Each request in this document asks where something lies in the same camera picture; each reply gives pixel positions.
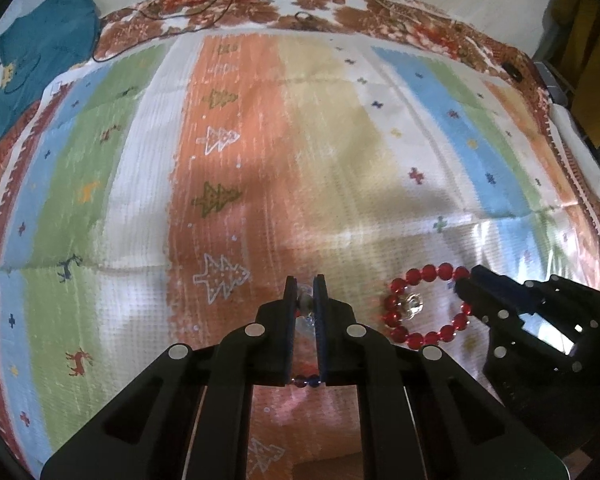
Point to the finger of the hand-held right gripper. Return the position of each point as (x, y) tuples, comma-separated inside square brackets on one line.
[(500, 285), (485, 305)]

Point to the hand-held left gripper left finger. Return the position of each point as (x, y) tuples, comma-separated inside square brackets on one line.
[(291, 320)]

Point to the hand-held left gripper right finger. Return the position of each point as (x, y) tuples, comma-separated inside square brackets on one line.
[(321, 320)]

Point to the white remote-like object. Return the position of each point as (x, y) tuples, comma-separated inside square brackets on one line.
[(582, 155)]

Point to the striped patterned mat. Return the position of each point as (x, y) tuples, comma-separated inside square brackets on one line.
[(280, 160)]

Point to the mustard hanging garment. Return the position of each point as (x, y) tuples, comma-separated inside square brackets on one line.
[(585, 50)]

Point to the teal garment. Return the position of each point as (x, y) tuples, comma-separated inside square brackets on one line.
[(40, 55)]

